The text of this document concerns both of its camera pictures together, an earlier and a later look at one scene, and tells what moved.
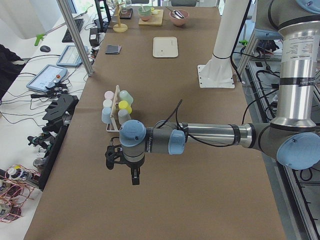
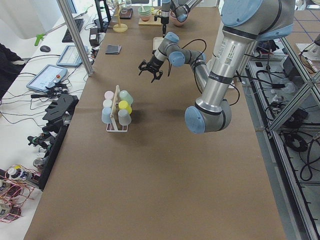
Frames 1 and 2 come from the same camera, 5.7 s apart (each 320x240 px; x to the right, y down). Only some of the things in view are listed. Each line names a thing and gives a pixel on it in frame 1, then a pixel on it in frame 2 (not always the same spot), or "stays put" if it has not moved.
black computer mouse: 45,48 stays put
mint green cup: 125,95 stays put
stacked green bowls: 145,12 stays put
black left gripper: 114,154 → 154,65
